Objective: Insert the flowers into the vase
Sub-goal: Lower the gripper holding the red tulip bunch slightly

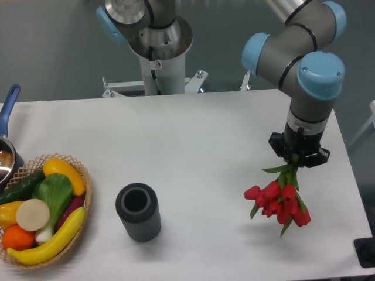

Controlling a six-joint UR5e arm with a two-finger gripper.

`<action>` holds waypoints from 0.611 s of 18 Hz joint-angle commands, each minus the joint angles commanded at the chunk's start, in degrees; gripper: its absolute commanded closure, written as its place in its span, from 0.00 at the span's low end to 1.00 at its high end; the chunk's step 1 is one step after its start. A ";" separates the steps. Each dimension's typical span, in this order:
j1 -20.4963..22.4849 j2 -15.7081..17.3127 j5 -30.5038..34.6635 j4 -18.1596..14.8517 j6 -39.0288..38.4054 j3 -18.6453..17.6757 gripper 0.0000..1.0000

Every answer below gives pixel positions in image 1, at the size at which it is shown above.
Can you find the blue handled saucepan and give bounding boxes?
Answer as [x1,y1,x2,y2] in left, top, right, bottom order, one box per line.
[1,84,24,193]

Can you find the green bok choy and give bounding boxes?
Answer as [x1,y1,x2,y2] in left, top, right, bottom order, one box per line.
[32,173,73,245]

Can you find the yellow bell pepper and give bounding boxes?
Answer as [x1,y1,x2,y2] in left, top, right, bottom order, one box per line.
[0,201,24,229]

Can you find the white furniture leg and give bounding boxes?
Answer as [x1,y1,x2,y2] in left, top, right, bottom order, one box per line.
[347,100,374,155]

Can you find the woven wicker basket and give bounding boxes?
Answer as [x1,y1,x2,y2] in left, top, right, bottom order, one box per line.
[1,153,92,269]

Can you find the green cucumber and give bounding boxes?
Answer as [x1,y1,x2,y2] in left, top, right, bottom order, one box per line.
[1,170,45,205]

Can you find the black device at table edge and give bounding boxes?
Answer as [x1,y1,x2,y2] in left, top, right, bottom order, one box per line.
[353,237,374,268]

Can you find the beige round sliced root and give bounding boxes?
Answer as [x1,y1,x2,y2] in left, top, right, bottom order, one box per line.
[16,199,50,232]

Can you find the dark grey ribbed vase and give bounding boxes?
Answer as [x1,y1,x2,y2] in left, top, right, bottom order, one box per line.
[115,183,161,242]

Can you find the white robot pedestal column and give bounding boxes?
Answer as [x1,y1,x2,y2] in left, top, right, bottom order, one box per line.
[128,15,193,95]

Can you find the orange fruit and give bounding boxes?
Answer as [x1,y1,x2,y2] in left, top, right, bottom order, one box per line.
[1,225,35,251]

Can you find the purple eggplant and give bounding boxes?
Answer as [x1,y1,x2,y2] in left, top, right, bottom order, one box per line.
[56,196,84,231]

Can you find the red tulip bouquet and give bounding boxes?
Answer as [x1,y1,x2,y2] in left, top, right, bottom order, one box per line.
[243,164,311,236]

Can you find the yellow banana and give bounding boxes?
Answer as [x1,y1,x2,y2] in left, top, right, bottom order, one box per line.
[6,207,86,265]

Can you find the white metal mounting frame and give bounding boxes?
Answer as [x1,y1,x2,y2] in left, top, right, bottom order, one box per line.
[102,70,252,98]

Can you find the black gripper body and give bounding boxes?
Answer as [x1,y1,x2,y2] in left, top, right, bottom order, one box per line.
[269,126,330,168]

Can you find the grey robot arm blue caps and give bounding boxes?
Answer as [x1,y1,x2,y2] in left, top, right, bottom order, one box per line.
[96,1,347,167]

